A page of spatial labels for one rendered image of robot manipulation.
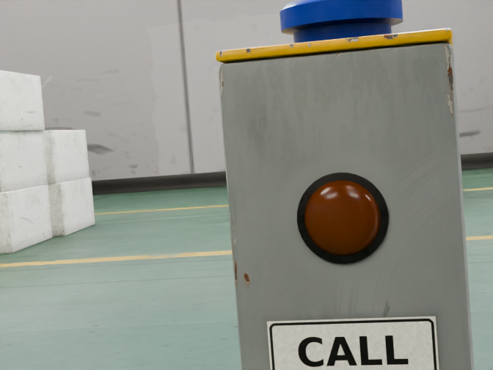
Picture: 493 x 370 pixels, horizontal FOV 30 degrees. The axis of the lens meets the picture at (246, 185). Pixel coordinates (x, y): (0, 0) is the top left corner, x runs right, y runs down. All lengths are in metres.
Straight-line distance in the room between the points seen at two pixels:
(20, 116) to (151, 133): 2.78
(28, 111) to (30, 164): 0.17
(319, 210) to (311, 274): 0.02
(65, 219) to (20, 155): 0.35
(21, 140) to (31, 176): 0.13
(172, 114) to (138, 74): 0.32
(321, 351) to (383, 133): 0.07
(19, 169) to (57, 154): 0.31
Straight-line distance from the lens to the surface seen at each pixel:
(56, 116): 5.86
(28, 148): 3.01
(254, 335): 0.28
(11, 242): 2.79
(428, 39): 0.27
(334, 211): 0.27
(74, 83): 5.82
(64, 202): 3.19
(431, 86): 0.27
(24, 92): 3.00
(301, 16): 0.29
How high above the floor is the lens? 0.29
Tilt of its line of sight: 3 degrees down
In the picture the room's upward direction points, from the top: 4 degrees counter-clockwise
